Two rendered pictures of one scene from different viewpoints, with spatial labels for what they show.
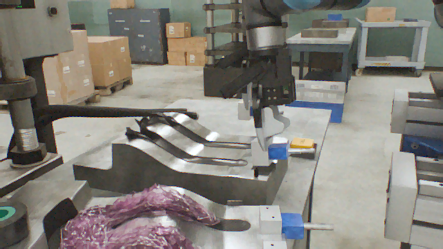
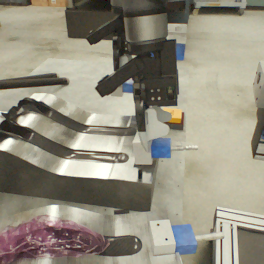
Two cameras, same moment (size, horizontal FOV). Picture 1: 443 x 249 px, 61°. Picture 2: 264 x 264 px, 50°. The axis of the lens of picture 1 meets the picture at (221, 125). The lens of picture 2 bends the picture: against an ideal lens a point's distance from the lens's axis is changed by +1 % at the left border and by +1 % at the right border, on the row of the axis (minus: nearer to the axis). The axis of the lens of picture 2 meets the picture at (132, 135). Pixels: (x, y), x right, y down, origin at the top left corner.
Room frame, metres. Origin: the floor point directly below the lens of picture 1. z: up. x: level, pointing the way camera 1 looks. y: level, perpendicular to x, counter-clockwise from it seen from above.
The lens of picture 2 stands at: (0.29, 0.02, 1.29)
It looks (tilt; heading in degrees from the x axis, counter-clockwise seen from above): 35 degrees down; 350
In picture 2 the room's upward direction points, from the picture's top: straight up
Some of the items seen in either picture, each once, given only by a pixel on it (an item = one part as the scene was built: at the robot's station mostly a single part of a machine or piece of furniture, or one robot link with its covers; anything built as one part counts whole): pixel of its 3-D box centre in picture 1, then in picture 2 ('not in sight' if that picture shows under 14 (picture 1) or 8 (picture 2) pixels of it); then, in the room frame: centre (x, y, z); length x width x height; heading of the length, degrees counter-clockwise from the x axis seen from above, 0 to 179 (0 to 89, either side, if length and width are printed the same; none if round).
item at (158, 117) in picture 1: (187, 137); (62, 129); (0.88, 0.09, 0.92); 0.35 x 0.16 x 0.09; 70
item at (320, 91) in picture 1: (315, 91); (163, 33); (3.95, -1.03, 0.28); 0.61 x 0.41 x 0.15; 69
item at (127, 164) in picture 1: (183, 153); (60, 142); (0.90, 0.10, 0.87); 0.50 x 0.26 x 0.14; 70
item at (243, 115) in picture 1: (261, 111); (133, 86); (1.06, -0.12, 0.93); 0.13 x 0.05 x 0.05; 70
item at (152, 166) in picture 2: (264, 173); (145, 166); (0.76, -0.09, 0.87); 0.05 x 0.05 x 0.04; 70
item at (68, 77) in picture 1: (36, 70); not in sight; (4.63, 2.29, 0.47); 1.22 x 0.80 x 0.94; 73
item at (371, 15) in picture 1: (379, 16); not in sight; (6.27, -2.59, 0.94); 0.41 x 0.33 x 0.29; 76
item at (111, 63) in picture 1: (82, 64); not in sight; (5.62, 2.08, 0.37); 1.20 x 0.82 x 0.74; 77
